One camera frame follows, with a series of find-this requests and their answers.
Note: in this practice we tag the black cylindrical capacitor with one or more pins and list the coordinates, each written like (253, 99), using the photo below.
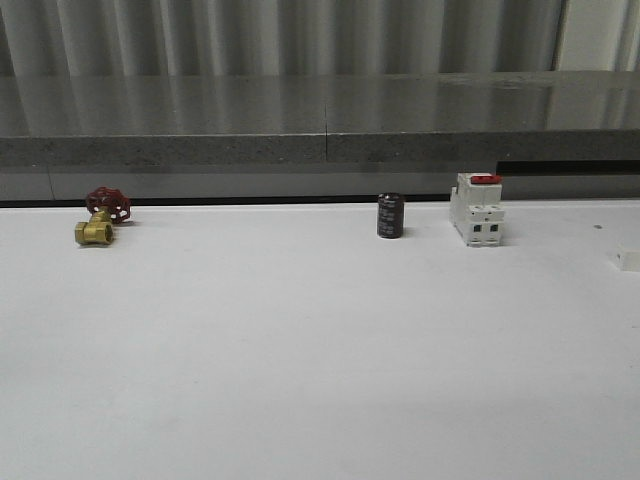
(390, 215)

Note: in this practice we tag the brass valve red handwheel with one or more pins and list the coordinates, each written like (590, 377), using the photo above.
(108, 207)

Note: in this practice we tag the white half clamp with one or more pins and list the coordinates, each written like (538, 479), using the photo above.
(626, 258)

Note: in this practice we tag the white circuit breaker red switch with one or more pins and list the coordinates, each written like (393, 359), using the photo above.
(475, 209)

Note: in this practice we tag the grey stone counter ledge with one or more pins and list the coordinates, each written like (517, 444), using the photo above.
(550, 135)

